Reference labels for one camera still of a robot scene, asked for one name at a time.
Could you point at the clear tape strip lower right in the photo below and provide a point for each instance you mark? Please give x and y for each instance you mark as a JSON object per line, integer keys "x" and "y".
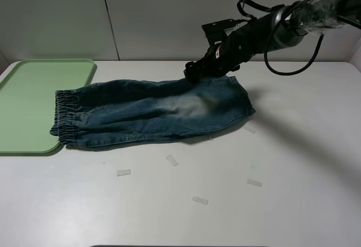
{"x": 254, "y": 182}

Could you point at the clear tape strip centre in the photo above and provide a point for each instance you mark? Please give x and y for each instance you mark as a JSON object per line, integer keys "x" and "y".
{"x": 172, "y": 160}

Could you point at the children's blue denim shorts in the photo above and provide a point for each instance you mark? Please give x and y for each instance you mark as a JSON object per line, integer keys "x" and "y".
{"x": 110, "y": 114}

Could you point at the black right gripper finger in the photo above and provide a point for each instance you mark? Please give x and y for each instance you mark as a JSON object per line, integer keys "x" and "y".
{"x": 192, "y": 71}

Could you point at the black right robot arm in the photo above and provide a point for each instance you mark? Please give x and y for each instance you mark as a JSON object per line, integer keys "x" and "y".
{"x": 266, "y": 29}

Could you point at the clear tape strip left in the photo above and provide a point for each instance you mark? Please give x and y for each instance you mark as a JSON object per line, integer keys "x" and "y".
{"x": 123, "y": 172}

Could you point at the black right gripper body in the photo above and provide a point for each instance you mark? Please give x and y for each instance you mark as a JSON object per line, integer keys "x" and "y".
{"x": 226, "y": 56}

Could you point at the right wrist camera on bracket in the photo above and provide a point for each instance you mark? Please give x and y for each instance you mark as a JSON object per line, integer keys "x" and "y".
{"x": 215, "y": 32}

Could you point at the clear tape strip upper right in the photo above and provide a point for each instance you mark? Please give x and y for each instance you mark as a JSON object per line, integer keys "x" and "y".
{"x": 249, "y": 129}

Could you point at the light green plastic tray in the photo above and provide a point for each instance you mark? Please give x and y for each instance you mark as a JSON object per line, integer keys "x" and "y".
{"x": 28, "y": 101}

